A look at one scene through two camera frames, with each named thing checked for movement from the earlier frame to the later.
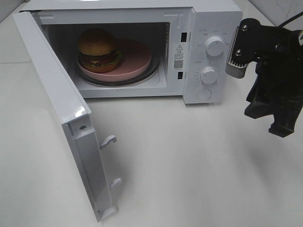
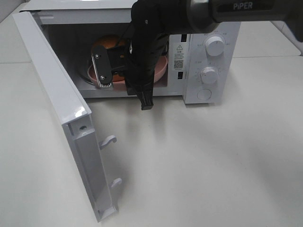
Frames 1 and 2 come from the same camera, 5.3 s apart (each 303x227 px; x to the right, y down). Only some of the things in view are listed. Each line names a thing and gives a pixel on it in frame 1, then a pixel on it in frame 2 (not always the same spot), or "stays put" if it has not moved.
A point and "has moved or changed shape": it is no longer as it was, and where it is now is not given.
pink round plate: (137, 57) has moved or changed shape
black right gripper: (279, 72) -> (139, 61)
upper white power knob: (214, 46) stays put
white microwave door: (73, 112) stays put
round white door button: (204, 94) stays put
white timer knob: (209, 75) stays put
